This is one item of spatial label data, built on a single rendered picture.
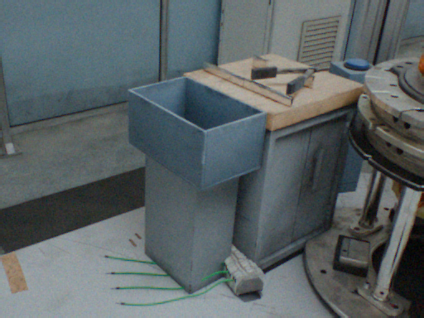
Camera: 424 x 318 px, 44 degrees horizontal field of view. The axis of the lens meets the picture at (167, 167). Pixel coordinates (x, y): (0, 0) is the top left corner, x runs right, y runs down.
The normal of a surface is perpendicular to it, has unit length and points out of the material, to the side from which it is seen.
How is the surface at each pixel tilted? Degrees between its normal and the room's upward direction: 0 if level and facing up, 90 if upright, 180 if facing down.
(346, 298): 0
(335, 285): 0
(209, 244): 90
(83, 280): 0
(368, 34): 90
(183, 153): 90
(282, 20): 90
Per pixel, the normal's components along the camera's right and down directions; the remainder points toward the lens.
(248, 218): -0.80, 0.28
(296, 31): 0.54, 0.43
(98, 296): 0.03, -0.87
